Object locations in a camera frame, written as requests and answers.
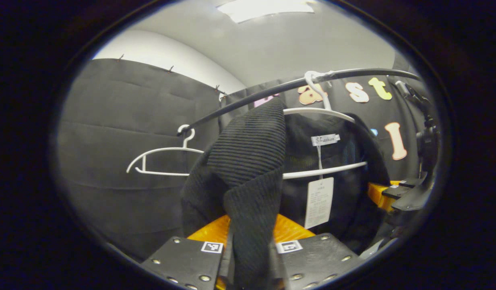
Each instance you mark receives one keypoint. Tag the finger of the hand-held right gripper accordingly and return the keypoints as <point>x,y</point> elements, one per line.
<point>387,193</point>
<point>411,182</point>

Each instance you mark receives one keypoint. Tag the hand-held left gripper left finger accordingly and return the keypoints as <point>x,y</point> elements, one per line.
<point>183,262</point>

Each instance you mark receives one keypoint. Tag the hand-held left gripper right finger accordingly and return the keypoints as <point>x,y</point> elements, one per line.
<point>312,257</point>

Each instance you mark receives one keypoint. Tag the black knit cardigan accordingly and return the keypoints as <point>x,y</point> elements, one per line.
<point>248,161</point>

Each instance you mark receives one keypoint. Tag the white plastic clothes hanger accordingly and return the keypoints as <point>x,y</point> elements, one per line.
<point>186,141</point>
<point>344,166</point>

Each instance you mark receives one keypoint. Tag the black metal clothes rack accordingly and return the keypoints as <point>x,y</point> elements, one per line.
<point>368,71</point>

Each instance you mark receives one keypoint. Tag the black backdrop cloth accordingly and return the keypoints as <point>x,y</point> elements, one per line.
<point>123,121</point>

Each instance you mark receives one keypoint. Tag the large ceiling light panel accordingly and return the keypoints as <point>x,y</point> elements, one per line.
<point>268,9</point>

